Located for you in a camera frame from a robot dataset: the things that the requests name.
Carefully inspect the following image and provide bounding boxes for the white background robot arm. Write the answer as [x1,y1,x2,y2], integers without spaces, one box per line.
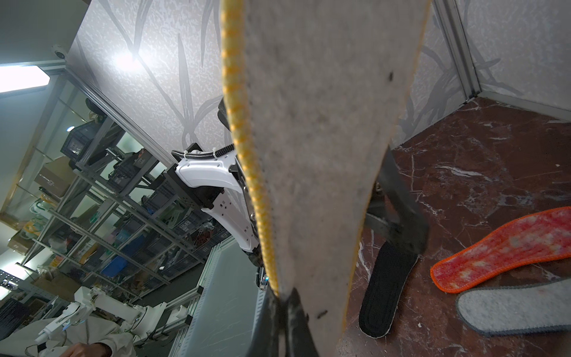
[34,286,200,346]

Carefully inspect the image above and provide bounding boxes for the near grey insole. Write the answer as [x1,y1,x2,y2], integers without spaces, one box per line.
[456,278,570,337]

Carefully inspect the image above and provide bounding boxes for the left black insole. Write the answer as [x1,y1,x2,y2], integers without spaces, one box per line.
[358,242,419,339]

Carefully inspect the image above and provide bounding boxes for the red insole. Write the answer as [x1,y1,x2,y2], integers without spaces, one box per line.
[430,207,570,294]

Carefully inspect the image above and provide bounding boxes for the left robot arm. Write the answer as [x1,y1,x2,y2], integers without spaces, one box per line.
[169,144,429,269]

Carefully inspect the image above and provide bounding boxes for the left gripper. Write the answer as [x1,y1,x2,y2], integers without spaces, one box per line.
[364,150,429,254]

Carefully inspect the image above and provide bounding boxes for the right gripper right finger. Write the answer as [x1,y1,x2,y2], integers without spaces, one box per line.
[285,289,318,357]

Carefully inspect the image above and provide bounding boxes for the metal storage shelving rack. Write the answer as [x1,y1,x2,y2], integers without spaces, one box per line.
[13,99,229,302]

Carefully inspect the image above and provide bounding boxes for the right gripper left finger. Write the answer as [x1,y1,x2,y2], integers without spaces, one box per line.
[257,288,286,356]

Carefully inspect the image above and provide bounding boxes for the yellow insole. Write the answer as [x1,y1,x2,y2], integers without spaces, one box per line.
[220,1,431,356]

